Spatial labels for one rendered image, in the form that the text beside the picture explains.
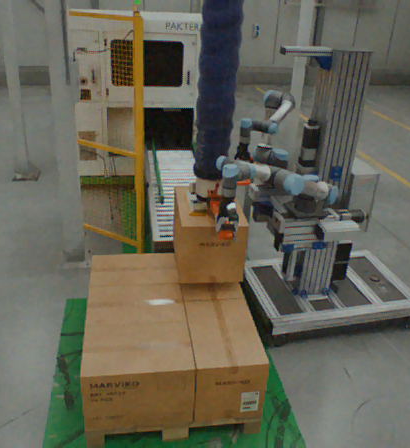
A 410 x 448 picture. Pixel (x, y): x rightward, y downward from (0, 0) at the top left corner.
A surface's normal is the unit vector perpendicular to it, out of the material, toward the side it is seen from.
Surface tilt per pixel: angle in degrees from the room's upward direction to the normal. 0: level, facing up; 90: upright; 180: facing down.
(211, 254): 90
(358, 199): 90
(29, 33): 89
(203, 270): 90
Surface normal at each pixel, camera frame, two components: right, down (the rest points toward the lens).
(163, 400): 0.14, 0.45
